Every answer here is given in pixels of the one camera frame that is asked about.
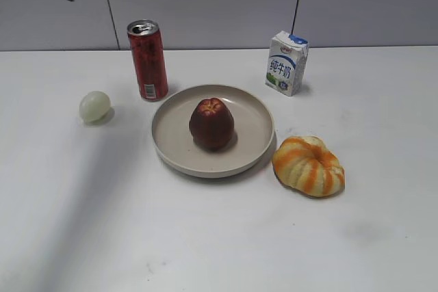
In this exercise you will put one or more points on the dark red apple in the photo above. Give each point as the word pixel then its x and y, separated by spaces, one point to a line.
pixel 211 124

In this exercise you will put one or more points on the beige round plate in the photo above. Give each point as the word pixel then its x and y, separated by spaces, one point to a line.
pixel 253 140

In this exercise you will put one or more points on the orange striped pumpkin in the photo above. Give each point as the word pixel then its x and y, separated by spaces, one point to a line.
pixel 306 165

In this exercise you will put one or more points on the white milk carton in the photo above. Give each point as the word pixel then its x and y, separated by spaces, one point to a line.
pixel 286 63

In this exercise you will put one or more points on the red soda can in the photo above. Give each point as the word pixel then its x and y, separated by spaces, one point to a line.
pixel 148 58

